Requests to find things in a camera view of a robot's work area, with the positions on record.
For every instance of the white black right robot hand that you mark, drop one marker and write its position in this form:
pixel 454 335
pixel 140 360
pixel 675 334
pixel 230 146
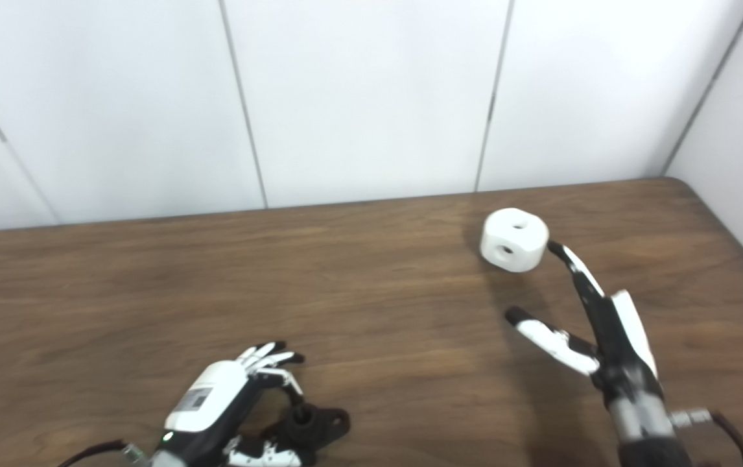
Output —
pixel 624 344

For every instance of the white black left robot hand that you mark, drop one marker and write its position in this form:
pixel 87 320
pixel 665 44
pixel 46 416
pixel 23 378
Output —
pixel 209 402

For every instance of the black flanged holder part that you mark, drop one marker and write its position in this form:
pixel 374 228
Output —
pixel 319 425

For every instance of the white block with holes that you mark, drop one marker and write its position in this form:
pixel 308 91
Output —
pixel 527 250

